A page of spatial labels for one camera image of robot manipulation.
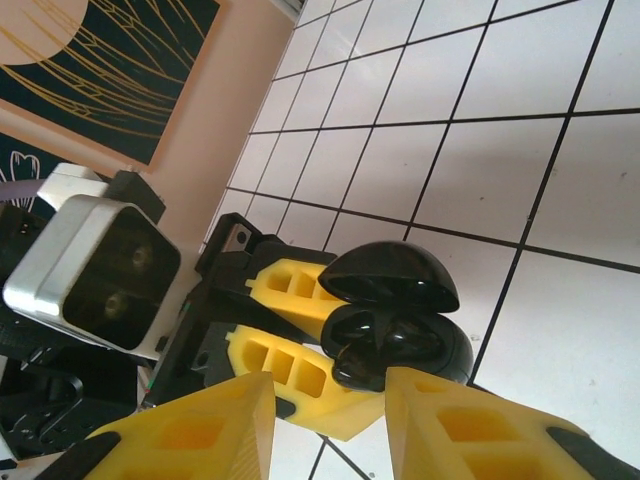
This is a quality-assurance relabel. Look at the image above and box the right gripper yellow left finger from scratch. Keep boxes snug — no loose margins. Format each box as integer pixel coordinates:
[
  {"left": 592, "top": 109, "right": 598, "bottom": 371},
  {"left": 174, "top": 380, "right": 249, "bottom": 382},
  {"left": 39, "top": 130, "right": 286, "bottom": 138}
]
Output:
[{"left": 34, "top": 371, "right": 277, "bottom": 480}]

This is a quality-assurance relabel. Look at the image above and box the black earbud charging case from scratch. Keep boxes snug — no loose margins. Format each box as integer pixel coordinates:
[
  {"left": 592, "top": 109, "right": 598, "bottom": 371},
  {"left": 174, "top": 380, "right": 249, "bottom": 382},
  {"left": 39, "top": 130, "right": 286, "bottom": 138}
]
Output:
[{"left": 317, "top": 240, "right": 475, "bottom": 392}]

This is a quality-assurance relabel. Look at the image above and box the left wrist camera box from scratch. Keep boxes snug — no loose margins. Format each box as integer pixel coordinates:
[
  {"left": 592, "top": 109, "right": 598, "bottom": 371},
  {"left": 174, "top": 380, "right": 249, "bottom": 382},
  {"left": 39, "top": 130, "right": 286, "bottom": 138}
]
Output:
[{"left": 2, "top": 162, "right": 182, "bottom": 361}]

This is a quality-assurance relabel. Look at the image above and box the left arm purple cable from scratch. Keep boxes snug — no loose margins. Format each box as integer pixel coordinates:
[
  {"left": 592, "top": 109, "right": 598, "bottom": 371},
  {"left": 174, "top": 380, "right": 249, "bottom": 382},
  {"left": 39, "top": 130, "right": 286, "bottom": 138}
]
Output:
[{"left": 0, "top": 180, "right": 42, "bottom": 202}]

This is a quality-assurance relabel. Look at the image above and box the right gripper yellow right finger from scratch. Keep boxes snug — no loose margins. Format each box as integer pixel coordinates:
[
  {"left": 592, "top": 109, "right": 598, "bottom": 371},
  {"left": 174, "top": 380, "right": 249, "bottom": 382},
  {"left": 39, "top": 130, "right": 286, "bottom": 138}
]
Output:
[{"left": 383, "top": 365, "right": 640, "bottom": 480}]

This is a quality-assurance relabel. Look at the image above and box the black wireless earbud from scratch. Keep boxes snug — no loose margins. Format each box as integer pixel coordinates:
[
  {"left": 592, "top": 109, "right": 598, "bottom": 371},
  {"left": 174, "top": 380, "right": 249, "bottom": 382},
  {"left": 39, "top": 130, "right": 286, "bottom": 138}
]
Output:
[{"left": 382, "top": 319, "right": 451, "bottom": 372}]

